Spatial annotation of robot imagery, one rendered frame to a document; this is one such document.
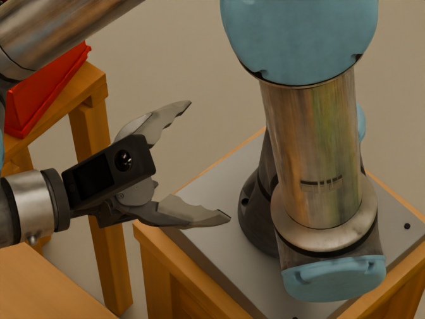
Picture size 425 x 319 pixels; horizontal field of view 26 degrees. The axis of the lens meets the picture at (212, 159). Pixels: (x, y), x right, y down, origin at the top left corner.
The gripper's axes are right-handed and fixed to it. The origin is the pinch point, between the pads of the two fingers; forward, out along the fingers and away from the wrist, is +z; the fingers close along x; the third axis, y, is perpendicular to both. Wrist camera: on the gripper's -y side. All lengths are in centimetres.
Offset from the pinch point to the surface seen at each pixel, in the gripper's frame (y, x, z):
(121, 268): 98, -3, 16
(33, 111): 40.6, -23.6, -8.3
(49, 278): 22.0, 5.5, -17.7
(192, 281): 21.1, 11.2, 0.8
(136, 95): 135, -54, 47
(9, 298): 22.8, 6.5, -23.1
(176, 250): 23.2, 6.3, 0.8
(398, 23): 117, -54, 127
